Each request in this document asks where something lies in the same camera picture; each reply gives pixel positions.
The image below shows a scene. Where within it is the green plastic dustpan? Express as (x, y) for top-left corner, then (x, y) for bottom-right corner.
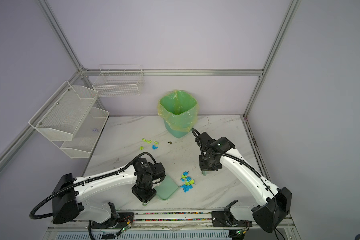
(142, 176), (180, 206)

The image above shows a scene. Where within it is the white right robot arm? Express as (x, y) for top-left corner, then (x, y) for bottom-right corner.
(192, 128), (292, 233)

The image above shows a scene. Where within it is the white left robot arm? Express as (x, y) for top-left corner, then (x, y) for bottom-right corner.
(52, 158), (166, 229)

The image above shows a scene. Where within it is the green trash bin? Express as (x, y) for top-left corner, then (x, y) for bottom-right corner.
(157, 89), (199, 139)

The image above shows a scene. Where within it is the blue green scrap cluster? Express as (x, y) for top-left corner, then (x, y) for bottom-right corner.
(181, 172), (195, 193)

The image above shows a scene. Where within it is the yellow-green bin liner bag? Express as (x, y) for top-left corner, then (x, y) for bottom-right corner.
(157, 89), (199, 133)

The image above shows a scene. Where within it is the white mesh wall shelf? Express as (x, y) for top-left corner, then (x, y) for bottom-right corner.
(29, 82), (109, 159)

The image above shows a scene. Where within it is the white wire wall basket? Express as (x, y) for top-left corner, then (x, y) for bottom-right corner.
(93, 65), (145, 97)

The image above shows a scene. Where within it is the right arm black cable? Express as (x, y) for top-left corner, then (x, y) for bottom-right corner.
(191, 128), (286, 240)

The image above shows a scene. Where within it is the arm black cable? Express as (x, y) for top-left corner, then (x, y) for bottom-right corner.
(191, 128), (286, 240)
(29, 151), (158, 240)

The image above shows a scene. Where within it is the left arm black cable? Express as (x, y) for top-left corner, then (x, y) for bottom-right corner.
(29, 151), (158, 240)

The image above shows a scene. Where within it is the aluminium frame post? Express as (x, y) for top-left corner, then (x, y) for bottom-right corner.
(36, 0), (84, 72)

